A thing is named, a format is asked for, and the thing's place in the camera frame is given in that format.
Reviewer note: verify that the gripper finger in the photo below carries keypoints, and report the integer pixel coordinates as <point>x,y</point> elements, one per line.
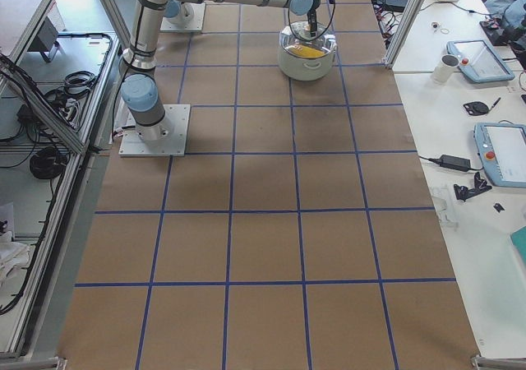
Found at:
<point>312,23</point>

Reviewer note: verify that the glass pot lid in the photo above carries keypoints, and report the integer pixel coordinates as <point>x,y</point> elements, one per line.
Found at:
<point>298,33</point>

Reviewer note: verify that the yellow corn cob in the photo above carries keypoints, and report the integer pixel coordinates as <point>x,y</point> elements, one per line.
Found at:
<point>304,51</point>

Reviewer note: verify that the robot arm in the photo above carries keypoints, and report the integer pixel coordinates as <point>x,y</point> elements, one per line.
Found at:
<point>139,90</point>

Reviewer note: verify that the pale green cooking pot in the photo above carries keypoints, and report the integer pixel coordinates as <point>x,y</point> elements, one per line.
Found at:
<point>304,69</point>

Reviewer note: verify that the white paper cup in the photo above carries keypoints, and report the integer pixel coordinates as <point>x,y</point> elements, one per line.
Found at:
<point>445,68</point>

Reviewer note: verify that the upper teach pendant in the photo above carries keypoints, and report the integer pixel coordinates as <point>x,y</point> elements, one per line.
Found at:
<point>479,61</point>

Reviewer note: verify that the teach pendant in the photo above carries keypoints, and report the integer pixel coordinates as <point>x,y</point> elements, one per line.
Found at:
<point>479,61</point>
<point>501,148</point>

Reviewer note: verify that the black round disc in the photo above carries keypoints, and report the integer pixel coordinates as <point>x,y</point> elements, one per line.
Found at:
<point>476,108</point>

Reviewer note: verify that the black pen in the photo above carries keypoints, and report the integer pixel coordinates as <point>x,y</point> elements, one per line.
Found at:
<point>495,103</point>

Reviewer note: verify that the black laptop charger brick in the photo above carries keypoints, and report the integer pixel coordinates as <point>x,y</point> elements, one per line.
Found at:
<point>455,163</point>

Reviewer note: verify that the clear plastic block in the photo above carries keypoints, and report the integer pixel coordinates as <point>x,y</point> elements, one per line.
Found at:
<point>444,206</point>

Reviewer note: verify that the lower teach pendant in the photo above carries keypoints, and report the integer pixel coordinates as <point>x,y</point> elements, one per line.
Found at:
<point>501,148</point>

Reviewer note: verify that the teal notebook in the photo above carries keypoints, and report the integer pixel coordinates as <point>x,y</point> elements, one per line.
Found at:
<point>518,241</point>

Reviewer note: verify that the aluminium frame post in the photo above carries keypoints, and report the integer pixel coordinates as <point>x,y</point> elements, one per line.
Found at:
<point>409,15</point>

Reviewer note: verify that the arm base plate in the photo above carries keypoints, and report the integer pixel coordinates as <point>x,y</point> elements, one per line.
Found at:
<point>183,17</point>
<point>169,137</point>

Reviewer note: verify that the black plastic bracket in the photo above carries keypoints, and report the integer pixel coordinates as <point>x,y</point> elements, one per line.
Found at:
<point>480,186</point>

